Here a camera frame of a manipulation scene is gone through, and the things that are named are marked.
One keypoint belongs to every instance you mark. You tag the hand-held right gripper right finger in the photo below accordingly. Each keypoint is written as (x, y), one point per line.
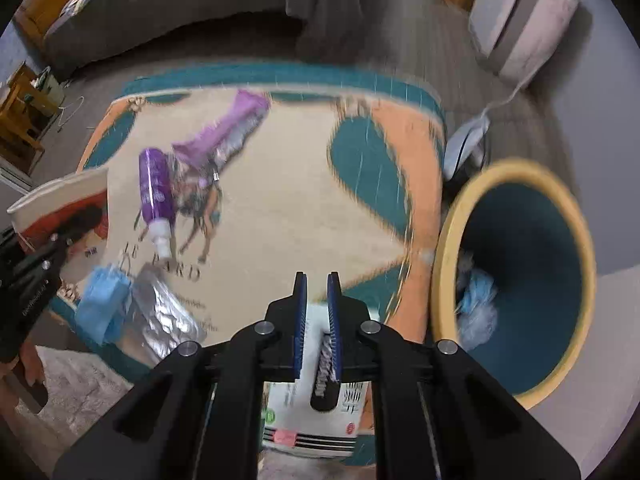
(334, 320)

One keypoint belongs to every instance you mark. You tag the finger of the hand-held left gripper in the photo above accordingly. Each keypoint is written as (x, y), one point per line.
(52, 257)

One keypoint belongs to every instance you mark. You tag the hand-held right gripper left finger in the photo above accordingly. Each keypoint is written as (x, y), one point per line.
(300, 320)

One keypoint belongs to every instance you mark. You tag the red white bag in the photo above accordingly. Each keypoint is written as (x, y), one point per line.
(65, 195)

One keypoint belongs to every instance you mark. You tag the white packet with black stripes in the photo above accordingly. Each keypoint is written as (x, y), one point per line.
(300, 410)

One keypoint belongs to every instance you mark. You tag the blue glove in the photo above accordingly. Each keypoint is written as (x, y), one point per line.
(475, 292)

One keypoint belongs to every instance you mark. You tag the yellow teal bin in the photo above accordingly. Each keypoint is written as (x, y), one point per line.
(530, 260)

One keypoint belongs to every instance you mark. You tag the person's left hand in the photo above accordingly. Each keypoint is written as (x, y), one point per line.
(32, 367)

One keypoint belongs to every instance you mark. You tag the blue face mask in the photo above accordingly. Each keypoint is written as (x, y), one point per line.
(100, 305)

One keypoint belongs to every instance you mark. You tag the teal orange printed mat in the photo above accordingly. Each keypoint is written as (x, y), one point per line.
(300, 200)

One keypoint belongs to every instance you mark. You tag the grey shaggy rug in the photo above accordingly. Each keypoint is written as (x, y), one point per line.
(85, 410)

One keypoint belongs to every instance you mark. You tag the purple bottle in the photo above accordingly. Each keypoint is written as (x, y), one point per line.
(155, 185)

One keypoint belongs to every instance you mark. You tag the silver foil packet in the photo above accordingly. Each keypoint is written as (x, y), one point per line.
(165, 320)

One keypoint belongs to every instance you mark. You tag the crumpled clear plastic wrapper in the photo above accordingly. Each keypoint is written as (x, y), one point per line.
(477, 332)

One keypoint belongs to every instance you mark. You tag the wooden chair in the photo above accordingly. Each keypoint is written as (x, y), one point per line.
(25, 110)

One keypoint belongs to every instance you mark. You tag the purple packet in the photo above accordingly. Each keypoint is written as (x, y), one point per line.
(220, 130)

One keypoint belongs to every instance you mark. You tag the white air purifier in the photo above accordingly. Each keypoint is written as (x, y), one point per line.
(525, 15)

